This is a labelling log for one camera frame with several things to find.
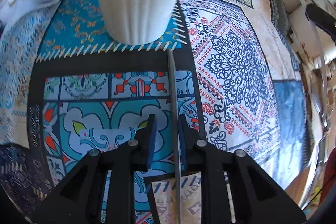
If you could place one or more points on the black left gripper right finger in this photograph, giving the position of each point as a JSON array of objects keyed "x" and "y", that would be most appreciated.
[{"x": 235, "y": 189}]

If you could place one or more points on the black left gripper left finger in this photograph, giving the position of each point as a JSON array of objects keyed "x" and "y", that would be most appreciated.
[{"x": 78, "y": 197}]

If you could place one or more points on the grey metal utensil handle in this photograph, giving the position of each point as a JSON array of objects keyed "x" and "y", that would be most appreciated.
[{"x": 175, "y": 134}]

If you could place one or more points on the colourful patterned tablecloth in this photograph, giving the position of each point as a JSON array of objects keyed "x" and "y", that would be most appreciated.
[{"x": 67, "y": 87}]

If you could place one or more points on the white ribbed utensil cup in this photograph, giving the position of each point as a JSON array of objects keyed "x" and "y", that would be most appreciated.
[{"x": 136, "y": 22}]

